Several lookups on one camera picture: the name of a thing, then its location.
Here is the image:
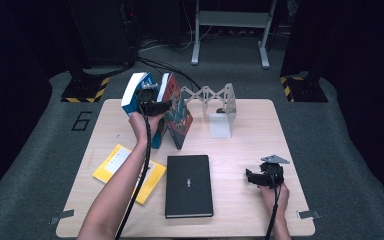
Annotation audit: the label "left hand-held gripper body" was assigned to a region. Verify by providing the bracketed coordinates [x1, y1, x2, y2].
[135, 81, 161, 116]

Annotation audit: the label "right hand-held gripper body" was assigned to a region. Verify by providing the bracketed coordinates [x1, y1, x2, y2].
[259, 153, 291, 190]

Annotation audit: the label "thick blue book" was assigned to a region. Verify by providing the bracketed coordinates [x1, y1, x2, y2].
[120, 71, 168, 150]

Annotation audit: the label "red and blue illustrated book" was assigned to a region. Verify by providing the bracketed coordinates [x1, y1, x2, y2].
[156, 72, 195, 151]

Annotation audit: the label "grey expandable metal book rack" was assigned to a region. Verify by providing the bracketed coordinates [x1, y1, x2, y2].
[179, 83, 238, 140]

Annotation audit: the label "black hardcover book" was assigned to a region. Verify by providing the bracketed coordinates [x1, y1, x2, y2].
[164, 154, 215, 220]

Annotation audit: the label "yellow book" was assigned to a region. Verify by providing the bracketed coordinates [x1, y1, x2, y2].
[92, 143, 167, 206]

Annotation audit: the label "person's left hand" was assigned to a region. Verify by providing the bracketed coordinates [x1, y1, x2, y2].
[128, 111, 166, 146]

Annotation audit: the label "person's right hand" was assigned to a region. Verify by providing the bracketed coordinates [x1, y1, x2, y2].
[258, 183, 292, 218]

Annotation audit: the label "grey tape piece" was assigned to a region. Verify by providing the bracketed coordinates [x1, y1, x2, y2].
[297, 210, 321, 221]
[49, 209, 75, 226]

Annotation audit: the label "black yellow striped stand base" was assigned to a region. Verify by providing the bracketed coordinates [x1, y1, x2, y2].
[60, 68, 110, 104]
[279, 73, 329, 103]

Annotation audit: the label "black cabinet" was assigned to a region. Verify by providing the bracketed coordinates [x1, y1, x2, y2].
[67, 0, 138, 68]

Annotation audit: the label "right hand-held gripper black cable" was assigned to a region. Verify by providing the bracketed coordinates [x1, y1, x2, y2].
[265, 171, 284, 240]

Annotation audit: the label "hand-held gripper black cable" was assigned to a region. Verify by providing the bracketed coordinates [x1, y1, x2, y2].
[114, 101, 153, 240]
[265, 171, 284, 240]

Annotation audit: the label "black floor cables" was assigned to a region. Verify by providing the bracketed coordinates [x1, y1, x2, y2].
[136, 56, 203, 94]

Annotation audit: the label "left hand-held gripper black cable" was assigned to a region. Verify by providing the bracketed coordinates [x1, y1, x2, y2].
[114, 101, 153, 240]

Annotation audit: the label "white metal stand frame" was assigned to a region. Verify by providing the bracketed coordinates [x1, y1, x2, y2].
[190, 0, 278, 70]

